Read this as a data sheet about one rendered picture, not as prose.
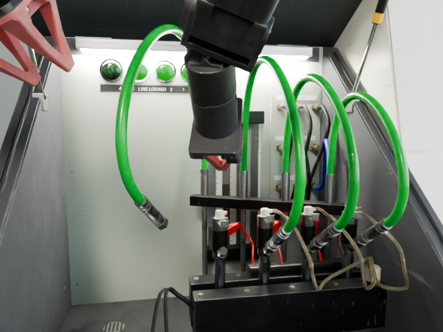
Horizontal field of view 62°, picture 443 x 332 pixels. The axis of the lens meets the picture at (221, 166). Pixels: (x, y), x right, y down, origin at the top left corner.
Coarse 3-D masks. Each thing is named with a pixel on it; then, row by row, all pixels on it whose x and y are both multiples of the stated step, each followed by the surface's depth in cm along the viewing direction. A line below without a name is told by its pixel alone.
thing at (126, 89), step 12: (168, 24) 58; (156, 36) 53; (180, 36) 64; (144, 48) 49; (132, 60) 48; (132, 72) 46; (132, 84) 46; (120, 96) 45; (120, 108) 44; (120, 120) 44; (120, 132) 44; (120, 144) 44; (120, 156) 45; (120, 168) 45; (204, 168) 81; (132, 180) 47; (132, 192) 48
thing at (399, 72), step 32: (416, 0) 75; (352, 32) 86; (384, 32) 74; (416, 32) 74; (352, 64) 86; (384, 64) 74; (416, 64) 73; (384, 96) 74; (416, 96) 72; (416, 128) 71; (416, 160) 70
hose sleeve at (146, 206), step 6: (144, 198) 50; (144, 204) 50; (150, 204) 52; (144, 210) 51; (150, 210) 52; (156, 210) 54; (150, 216) 53; (156, 216) 54; (162, 216) 56; (156, 222) 55; (162, 222) 57
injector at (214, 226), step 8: (216, 224) 62; (216, 232) 62; (224, 232) 62; (216, 240) 62; (224, 240) 63; (216, 248) 63; (224, 248) 61; (216, 256) 63; (224, 256) 62; (216, 264) 64; (224, 264) 64; (216, 272) 64; (224, 272) 64; (216, 280) 64; (224, 280) 64; (216, 288) 64; (224, 288) 64
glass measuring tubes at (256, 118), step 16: (256, 112) 87; (256, 128) 88; (256, 144) 88; (256, 160) 89; (208, 176) 88; (224, 176) 88; (256, 176) 89; (208, 192) 88; (224, 192) 89; (256, 192) 90; (208, 208) 89; (224, 208) 89; (208, 224) 89; (256, 224) 91; (208, 240) 90; (240, 240) 90; (208, 256) 89; (240, 256) 90; (256, 256) 91
